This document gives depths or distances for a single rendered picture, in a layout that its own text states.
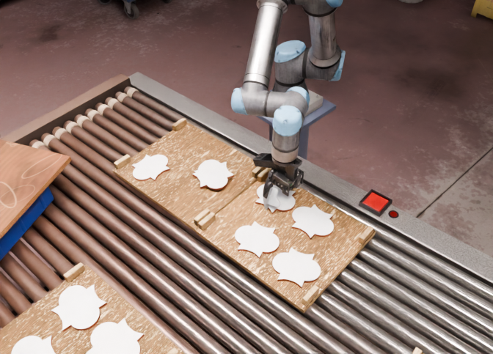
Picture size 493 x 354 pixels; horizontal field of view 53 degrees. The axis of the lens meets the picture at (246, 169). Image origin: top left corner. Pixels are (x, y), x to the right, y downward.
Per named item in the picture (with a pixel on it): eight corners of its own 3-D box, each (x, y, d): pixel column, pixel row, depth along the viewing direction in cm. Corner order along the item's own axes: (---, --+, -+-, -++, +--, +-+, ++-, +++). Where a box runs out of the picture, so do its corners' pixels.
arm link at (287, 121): (306, 105, 133) (299, 124, 128) (302, 135, 141) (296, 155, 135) (277, 100, 135) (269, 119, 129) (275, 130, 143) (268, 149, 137)
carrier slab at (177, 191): (186, 124, 190) (185, 121, 189) (269, 171, 170) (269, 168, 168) (113, 173, 171) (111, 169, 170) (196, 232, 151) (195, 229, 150)
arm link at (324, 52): (309, 59, 197) (295, -46, 148) (347, 61, 194) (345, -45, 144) (303, 84, 194) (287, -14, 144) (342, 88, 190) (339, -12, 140)
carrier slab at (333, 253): (270, 173, 169) (270, 169, 168) (375, 234, 148) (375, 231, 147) (196, 234, 151) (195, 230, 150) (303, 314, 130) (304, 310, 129)
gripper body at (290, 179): (287, 198, 146) (290, 170, 138) (265, 184, 150) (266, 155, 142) (303, 185, 150) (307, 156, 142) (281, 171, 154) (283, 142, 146)
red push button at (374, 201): (371, 194, 161) (372, 191, 160) (388, 203, 158) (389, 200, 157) (362, 205, 158) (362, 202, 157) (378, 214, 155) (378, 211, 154)
